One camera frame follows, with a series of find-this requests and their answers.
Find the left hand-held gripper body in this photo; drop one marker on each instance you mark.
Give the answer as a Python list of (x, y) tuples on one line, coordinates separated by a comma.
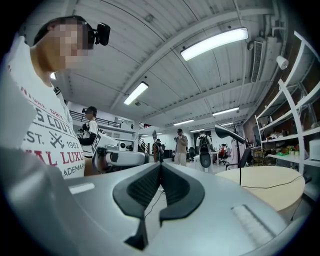
[(102, 147)]

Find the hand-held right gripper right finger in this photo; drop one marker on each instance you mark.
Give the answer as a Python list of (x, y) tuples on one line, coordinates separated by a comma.
[(225, 212)]

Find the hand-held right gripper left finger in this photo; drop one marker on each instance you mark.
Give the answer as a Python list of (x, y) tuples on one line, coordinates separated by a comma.
[(100, 200)]

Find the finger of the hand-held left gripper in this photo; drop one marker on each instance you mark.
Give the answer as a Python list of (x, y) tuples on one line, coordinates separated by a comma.
[(132, 158)]

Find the black desk lamp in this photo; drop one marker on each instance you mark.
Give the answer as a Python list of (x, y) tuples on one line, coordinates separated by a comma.
[(222, 131)]

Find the person's left forearm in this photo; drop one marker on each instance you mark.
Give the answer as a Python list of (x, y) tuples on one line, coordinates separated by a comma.
[(91, 170)]

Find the black stair railing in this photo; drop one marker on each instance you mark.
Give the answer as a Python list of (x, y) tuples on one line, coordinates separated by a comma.
[(110, 122)]

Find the person's white printed shirt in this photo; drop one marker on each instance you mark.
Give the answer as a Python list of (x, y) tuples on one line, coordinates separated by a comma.
[(50, 140)]

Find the black high-back office chair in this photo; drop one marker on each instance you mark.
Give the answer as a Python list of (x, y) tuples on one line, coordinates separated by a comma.
[(245, 157)]

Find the black mesh office chair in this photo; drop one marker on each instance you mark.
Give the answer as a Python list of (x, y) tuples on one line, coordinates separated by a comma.
[(191, 152)]

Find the pink garment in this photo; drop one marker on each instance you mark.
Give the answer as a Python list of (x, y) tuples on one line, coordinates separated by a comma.
[(233, 152)]

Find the ceiling tube light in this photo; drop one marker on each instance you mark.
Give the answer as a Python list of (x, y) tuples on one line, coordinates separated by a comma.
[(136, 93), (225, 111), (215, 43), (53, 76), (183, 122)]

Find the wooden slatted cart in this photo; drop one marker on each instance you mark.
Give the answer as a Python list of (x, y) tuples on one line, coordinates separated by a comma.
[(258, 156)]

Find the green tray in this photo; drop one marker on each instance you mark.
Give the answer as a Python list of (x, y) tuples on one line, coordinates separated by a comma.
[(281, 154)]

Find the black coat rack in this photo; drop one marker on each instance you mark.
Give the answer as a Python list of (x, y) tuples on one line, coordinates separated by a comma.
[(234, 127)]

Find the person's head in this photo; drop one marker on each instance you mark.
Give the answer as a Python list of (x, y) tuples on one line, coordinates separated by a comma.
[(67, 47)]

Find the white metal shelving rack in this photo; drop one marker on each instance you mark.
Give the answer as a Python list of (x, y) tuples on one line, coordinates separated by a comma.
[(297, 122)]

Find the white ceiling air vent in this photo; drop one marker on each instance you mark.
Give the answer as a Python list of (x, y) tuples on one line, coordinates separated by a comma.
[(256, 62)]

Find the round beige pedestal table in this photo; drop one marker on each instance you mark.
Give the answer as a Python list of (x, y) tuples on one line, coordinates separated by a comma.
[(270, 197)]

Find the black head-mounted camera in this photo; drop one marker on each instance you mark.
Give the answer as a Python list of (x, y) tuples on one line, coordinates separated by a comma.
[(103, 33)]

